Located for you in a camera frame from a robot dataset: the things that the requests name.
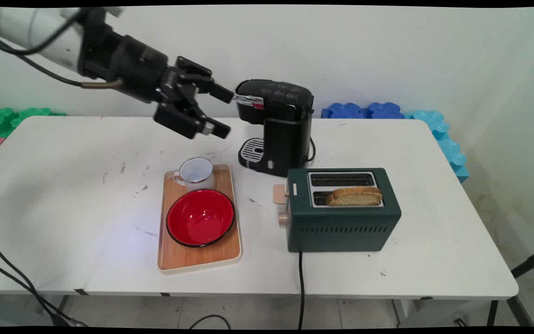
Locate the white enamel mug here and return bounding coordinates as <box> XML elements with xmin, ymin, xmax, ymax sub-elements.
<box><xmin>172</xmin><ymin>157</ymin><xmax>216</xmax><ymax>193</ymax></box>

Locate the black coffee machine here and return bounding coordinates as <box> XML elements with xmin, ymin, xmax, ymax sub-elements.
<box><xmin>235</xmin><ymin>79</ymin><xmax>315</xmax><ymax>178</ymax></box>

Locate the green two-slot toaster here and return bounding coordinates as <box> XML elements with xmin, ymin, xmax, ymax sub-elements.
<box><xmin>273</xmin><ymin>168</ymin><xmax>402</xmax><ymax>253</ymax></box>

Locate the black floor cable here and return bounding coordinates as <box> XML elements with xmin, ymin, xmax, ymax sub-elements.
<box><xmin>0</xmin><ymin>238</ymin><xmax>87</xmax><ymax>328</ymax></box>

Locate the wooden serving tray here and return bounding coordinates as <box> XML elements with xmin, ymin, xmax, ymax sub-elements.
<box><xmin>157</xmin><ymin>164</ymin><xmax>243</xmax><ymax>274</ymax></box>

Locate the green foam puzzle mat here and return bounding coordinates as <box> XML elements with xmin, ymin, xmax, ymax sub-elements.
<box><xmin>0</xmin><ymin>107</ymin><xmax>67</xmax><ymax>139</ymax></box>

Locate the light blue foam puzzle mat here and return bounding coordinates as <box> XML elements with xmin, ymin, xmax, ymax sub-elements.
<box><xmin>404</xmin><ymin>109</ymin><xmax>470</xmax><ymax>184</ymax></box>

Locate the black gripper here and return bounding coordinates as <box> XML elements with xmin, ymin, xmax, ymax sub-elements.
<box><xmin>78</xmin><ymin>8</ymin><xmax>235</xmax><ymax>140</ymax></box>

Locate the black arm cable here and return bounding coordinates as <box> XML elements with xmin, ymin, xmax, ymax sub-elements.
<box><xmin>0</xmin><ymin>14</ymin><xmax>124</xmax><ymax>90</ymax></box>

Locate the red bowl with black rim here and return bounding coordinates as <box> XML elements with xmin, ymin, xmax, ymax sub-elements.
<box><xmin>165</xmin><ymin>189</ymin><xmax>236</xmax><ymax>248</ymax></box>

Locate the dark blue foam puzzle mat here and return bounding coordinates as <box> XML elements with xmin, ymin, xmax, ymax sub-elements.
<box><xmin>321</xmin><ymin>102</ymin><xmax>405</xmax><ymax>120</ymax></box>

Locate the toasted bread slice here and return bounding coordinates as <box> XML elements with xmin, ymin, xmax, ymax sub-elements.
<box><xmin>326</xmin><ymin>186</ymin><xmax>383</xmax><ymax>207</ymax></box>

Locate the black toaster power cord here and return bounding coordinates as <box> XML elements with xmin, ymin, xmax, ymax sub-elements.
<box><xmin>298</xmin><ymin>251</ymin><xmax>305</xmax><ymax>330</ymax></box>

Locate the black tripod leg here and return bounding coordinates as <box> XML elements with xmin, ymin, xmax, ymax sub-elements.
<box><xmin>486</xmin><ymin>247</ymin><xmax>534</xmax><ymax>328</ymax></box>

